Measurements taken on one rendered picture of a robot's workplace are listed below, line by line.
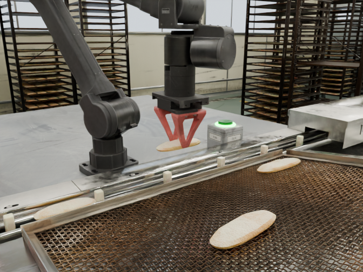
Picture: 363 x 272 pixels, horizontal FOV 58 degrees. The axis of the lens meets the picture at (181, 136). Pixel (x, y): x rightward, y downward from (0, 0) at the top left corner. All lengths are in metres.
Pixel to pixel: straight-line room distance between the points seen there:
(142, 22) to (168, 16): 5.02
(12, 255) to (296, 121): 0.80
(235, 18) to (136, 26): 2.16
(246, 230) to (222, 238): 0.03
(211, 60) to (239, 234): 0.30
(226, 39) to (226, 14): 6.11
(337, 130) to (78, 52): 0.67
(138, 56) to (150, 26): 0.52
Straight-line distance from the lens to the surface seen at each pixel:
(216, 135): 0.87
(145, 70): 5.64
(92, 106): 0.72
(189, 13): 0.59
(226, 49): 0.55
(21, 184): 0.79
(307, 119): 0.98
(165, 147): 0.61
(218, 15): 6.53
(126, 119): 0.73
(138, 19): 5.56
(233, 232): 0.35
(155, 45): 5.71
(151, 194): 0.52
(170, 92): 0.59
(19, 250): 0.43
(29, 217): 0.58
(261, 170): 0.58
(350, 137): 0.96
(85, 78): 0.76
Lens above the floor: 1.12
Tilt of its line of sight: 17 degrees down
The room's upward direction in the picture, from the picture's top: straight up
